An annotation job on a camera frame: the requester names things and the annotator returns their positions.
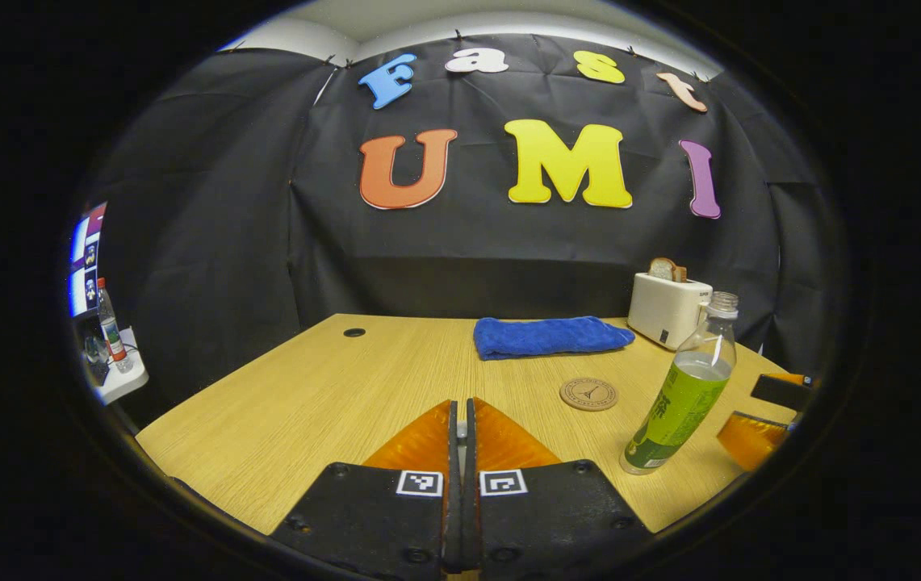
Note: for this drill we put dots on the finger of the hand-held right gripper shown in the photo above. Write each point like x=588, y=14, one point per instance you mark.
x=755, y=440
x=783, y=391

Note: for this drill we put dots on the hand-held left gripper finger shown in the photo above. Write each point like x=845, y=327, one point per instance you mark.
x=452, y=516
x=470, y=516

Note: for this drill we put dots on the clear green label water bottle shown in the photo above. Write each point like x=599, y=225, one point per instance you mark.
x=682, y=403

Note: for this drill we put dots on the round cork coaster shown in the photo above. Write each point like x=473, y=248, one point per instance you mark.
x=588, y=394

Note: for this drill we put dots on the red cap plastic bottle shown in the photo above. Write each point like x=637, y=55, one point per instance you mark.
x=110, y=327

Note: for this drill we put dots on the white toaster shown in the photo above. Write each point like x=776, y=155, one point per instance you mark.
x=666, y=311

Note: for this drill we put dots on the blue towel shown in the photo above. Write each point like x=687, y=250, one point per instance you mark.
x=549, y=336

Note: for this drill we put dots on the black backdrop cloth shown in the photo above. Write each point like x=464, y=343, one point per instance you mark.
x=508, y=266

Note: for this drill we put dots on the white side table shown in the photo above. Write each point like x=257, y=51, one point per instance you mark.
x=125, y=379

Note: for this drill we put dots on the computer monitor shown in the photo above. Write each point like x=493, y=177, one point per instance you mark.
x=85, y=266

